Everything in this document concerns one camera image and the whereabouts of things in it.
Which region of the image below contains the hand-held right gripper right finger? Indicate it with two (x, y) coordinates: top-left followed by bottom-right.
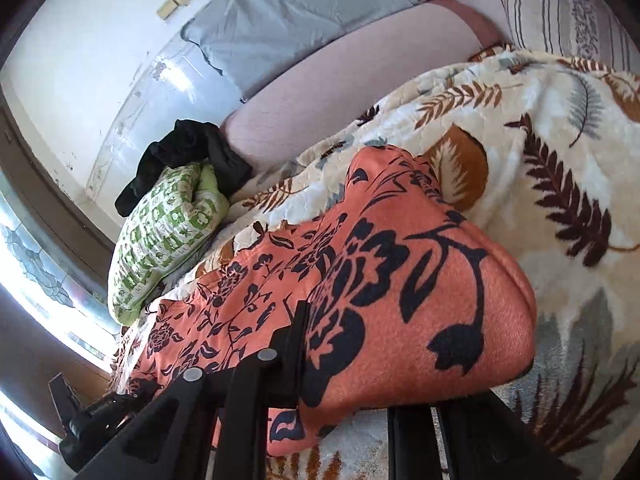
(389, 392), (581, 480)

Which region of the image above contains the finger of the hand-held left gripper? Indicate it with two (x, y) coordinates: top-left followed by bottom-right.
(47, 372), (83, 413)

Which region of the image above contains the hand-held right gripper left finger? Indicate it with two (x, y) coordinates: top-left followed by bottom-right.
(75, 300), (312, 480)

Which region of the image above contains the orange floral dress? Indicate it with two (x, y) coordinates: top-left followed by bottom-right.
(112, 144), (538, 458)

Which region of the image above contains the green patterned pillow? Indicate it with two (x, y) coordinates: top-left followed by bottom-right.
(107, 164), (231, 325)

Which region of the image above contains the brown stained glass door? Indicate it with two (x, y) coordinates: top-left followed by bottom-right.
(0, 95), (126, 480)

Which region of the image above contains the black cloth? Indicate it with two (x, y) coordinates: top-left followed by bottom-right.
(114, 119), (253, 218)

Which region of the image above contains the pink bolster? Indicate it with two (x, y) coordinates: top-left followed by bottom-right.
(222, 0), (506, 173)

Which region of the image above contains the leaf print blanket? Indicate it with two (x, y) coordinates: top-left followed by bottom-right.
(192, 47), (640, 480)

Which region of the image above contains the blue-grey pillow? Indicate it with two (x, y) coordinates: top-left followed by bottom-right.
(181, 0), (443, 103)

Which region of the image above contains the striped floral cushion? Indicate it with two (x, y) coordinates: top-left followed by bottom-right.
(492, 0), (640, 73)

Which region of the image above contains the floral wall border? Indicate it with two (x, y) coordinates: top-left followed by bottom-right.
(85, 35), (251, 201)

